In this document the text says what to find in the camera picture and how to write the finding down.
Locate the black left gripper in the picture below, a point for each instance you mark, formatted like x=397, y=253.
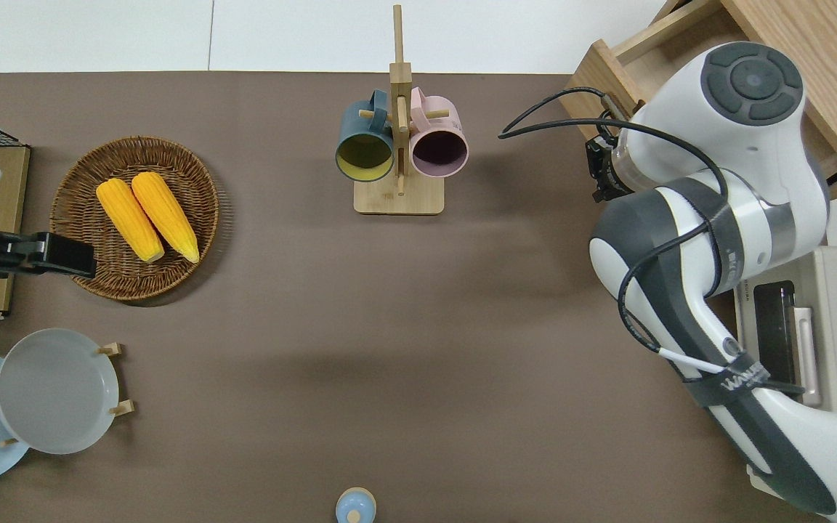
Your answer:
x=62, y=256

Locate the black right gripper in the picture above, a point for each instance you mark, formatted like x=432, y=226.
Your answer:
x=602, y=171

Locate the light wooden drawer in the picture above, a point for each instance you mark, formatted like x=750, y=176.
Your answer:
x=596, y=73

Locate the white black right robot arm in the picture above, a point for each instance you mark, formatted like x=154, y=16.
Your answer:
x=687, y=240

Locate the round brown wicker basket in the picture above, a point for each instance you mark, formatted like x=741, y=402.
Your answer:
x=99, y=280

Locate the yellow corn cob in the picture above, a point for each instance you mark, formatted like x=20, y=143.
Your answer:
x=166, y=215
x=130, y=220

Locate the grey round plate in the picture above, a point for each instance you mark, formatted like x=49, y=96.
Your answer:
x=55, y=392

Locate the wooden peg plate rack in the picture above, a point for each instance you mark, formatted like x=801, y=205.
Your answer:
x=123, y=408

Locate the pink mug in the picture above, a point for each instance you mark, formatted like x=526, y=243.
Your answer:
x=439, y=151

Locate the wooden mug tree stand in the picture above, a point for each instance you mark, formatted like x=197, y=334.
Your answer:
x=399, y=196

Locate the dark teal mug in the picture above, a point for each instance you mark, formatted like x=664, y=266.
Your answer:
x=365, y=156

